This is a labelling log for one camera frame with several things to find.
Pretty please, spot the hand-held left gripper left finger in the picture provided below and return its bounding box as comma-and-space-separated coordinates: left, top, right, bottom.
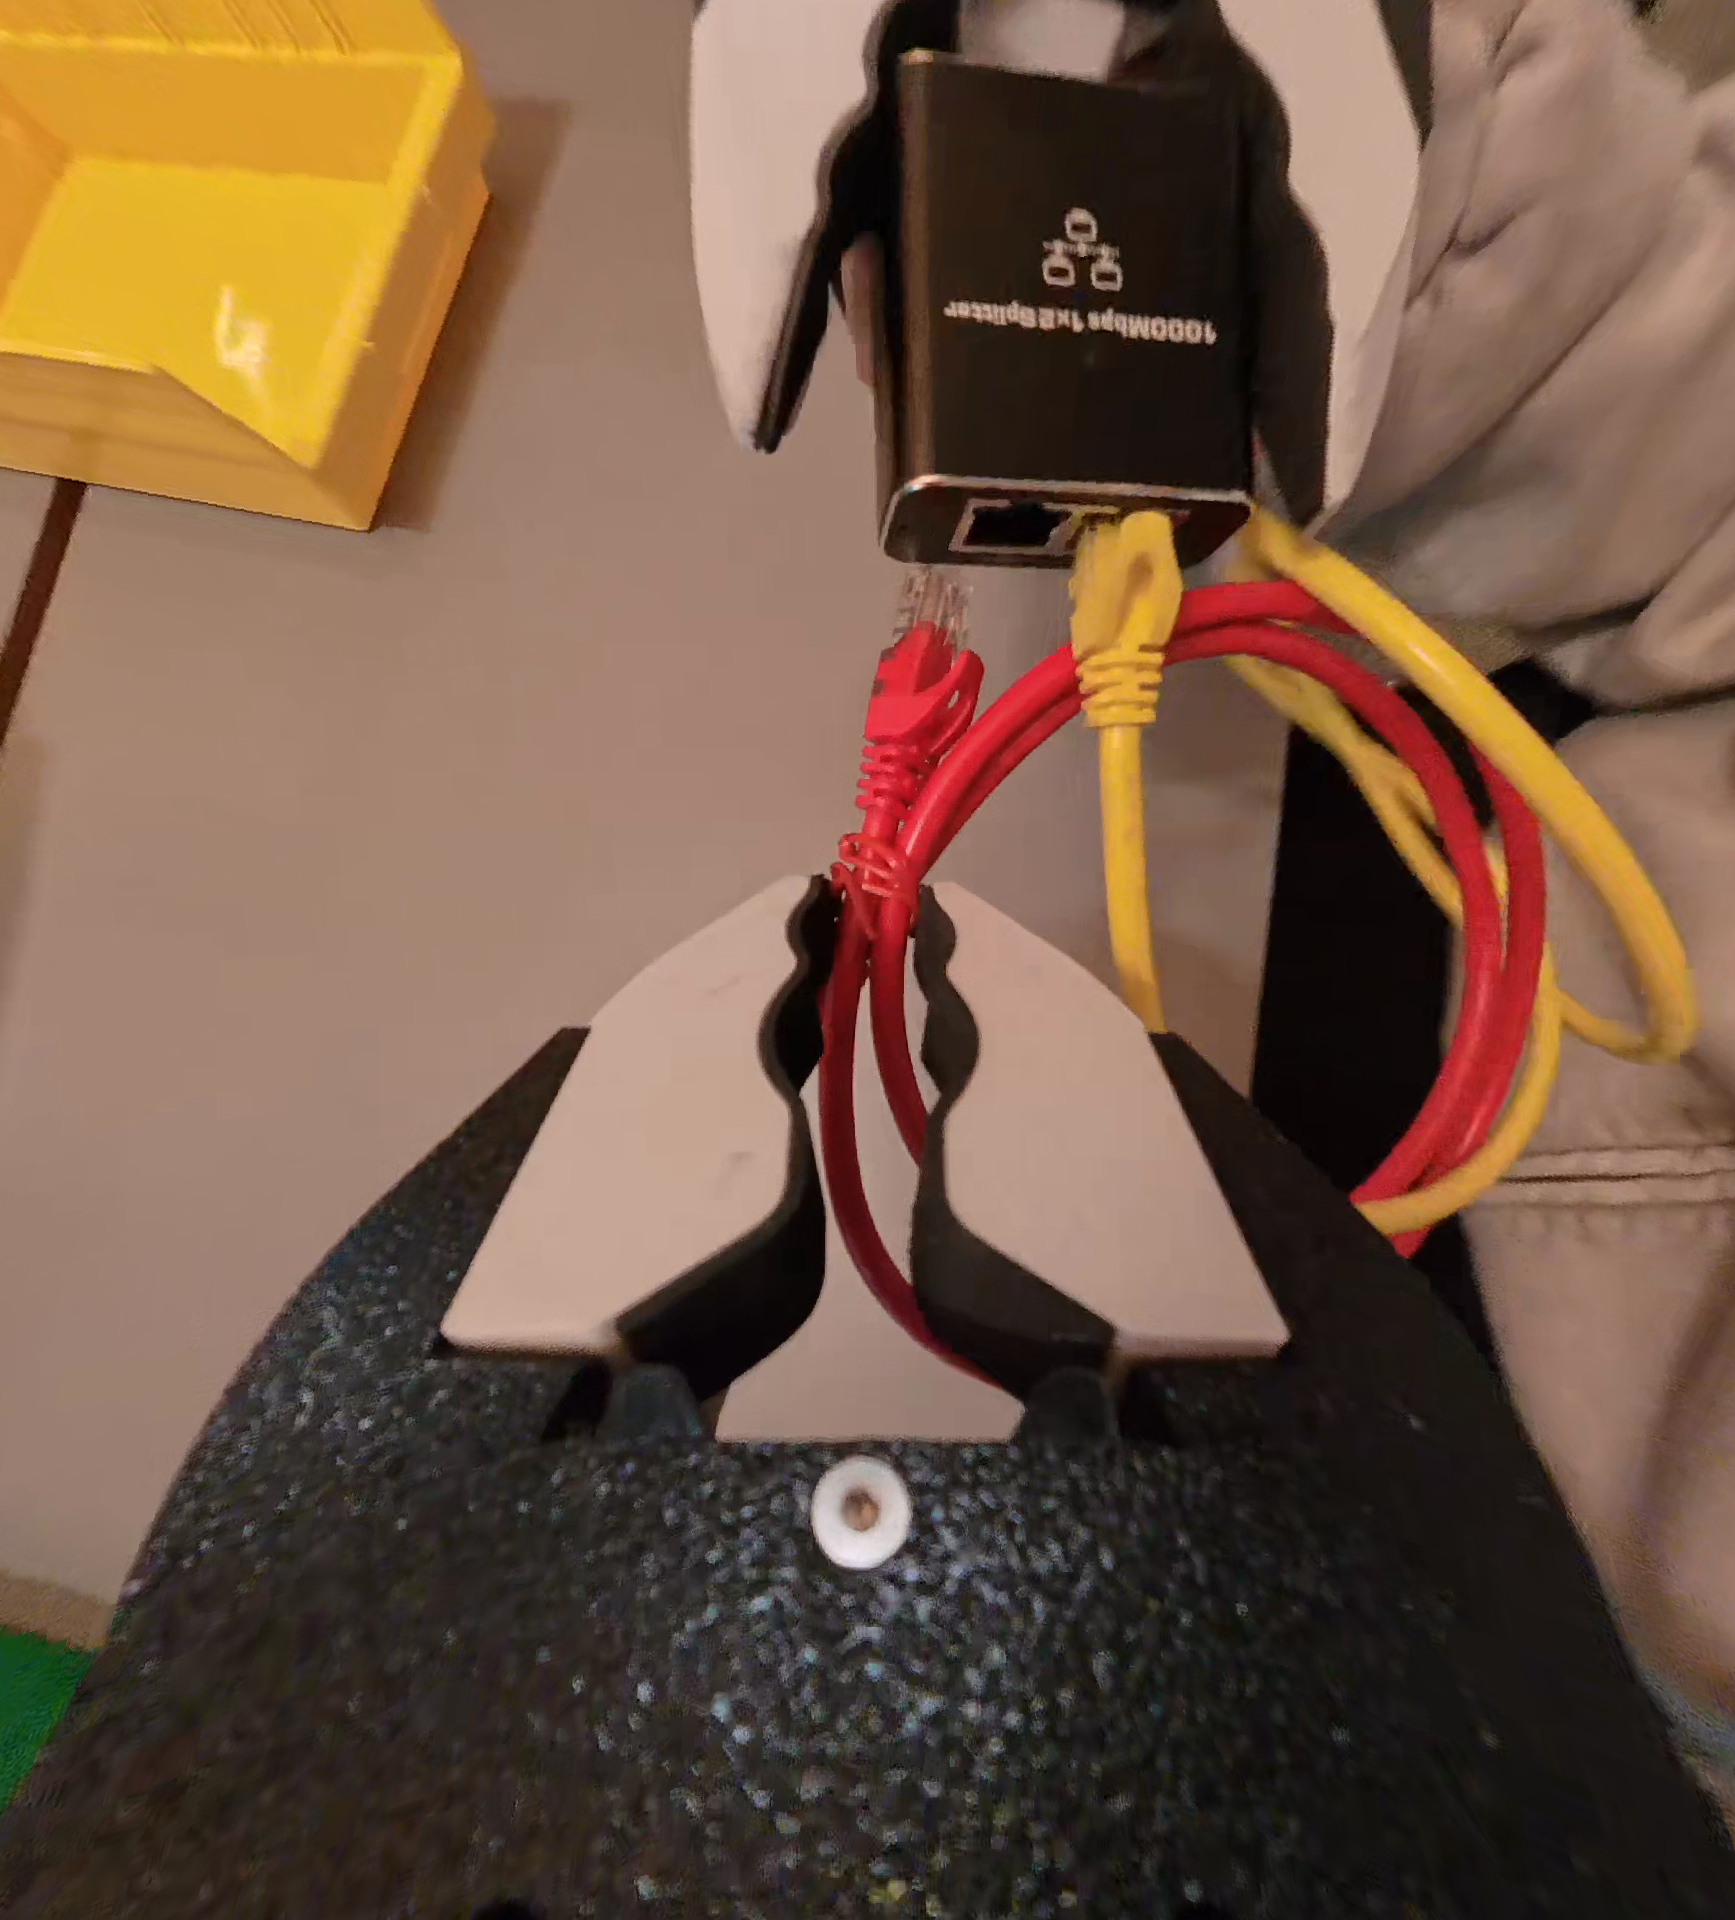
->
439, 874, 829, 1405

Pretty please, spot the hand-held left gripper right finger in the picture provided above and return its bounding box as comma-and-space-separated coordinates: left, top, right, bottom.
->
909, 883, 1291, 1421

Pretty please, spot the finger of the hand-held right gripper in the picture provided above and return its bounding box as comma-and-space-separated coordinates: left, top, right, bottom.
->
1211, 0, 1427, 529
687, 0, 947, 456

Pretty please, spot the black ethernet splitter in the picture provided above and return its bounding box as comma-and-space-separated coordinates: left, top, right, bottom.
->
879, 48, 1259, 573

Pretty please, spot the yellow ethernet cable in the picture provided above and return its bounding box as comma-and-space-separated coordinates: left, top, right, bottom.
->
1069, 506, 1700, 1242

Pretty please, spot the red ethernet cable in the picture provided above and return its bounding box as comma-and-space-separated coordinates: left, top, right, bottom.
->
813, 576, 1552, 1383

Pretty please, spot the yellow plastic bin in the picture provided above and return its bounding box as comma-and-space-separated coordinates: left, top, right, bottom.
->
0, 0, 497, 534

